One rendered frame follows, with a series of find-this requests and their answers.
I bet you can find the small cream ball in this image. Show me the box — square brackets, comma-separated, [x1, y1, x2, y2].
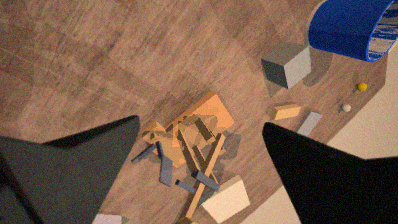
[341, 104, 351, 112]

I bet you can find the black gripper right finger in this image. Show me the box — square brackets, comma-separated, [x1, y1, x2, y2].
[262, 122, 398, 224]

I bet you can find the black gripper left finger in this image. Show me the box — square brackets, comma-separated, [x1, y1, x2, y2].
[0, 115, 141, 224]

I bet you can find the yellow ball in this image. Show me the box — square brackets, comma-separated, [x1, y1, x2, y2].
[356, 83, 367, 91]

